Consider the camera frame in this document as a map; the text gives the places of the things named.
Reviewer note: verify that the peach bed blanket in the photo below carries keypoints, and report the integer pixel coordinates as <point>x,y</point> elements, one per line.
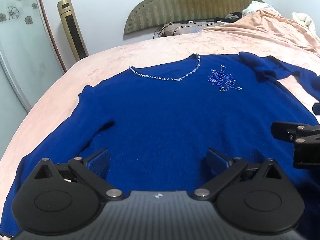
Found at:
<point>82,65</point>

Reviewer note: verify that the olive striped padded headboard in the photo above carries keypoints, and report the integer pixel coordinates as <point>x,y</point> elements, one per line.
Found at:
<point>190,2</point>

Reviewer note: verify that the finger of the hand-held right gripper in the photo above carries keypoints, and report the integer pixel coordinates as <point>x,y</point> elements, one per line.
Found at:
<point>306,155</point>
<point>287,130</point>

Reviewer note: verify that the blue beaded knit sweater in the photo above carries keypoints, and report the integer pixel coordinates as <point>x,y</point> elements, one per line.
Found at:
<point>162,105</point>

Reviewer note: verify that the white crumpled cloth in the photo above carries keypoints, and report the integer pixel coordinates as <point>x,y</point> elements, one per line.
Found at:
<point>306,21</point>

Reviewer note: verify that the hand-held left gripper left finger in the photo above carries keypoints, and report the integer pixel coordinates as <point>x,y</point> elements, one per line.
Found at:
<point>99,160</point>

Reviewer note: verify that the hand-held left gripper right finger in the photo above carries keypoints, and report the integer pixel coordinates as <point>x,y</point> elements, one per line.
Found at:
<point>215,160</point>

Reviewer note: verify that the dark cloth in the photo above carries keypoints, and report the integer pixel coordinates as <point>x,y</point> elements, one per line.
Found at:
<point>228,17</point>

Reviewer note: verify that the gold tower fan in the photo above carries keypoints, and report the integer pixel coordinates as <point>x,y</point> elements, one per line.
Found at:
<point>72,32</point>

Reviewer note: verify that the frosted glass wardrobe door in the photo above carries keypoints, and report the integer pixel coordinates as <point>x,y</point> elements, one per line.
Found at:
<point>22,42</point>
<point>10,110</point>

